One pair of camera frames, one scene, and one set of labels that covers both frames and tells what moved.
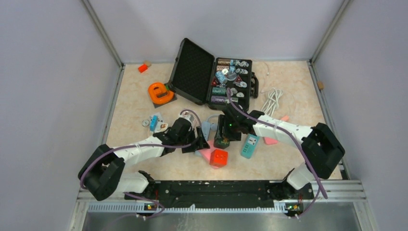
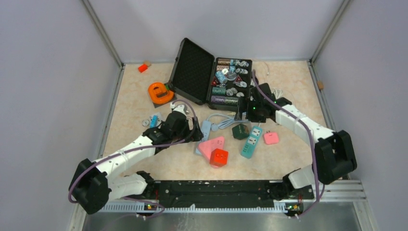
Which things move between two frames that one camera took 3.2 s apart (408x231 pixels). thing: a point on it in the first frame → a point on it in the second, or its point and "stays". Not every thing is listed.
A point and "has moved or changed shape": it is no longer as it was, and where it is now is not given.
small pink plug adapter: x=271 y=141 stays
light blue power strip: x=206 y=126 stays
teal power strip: x=250 y=146 stays
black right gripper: x=223 y=121 → x=245 y=103
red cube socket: x=219 y=158 stays
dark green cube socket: x=221 y=141 has moved or changed shape
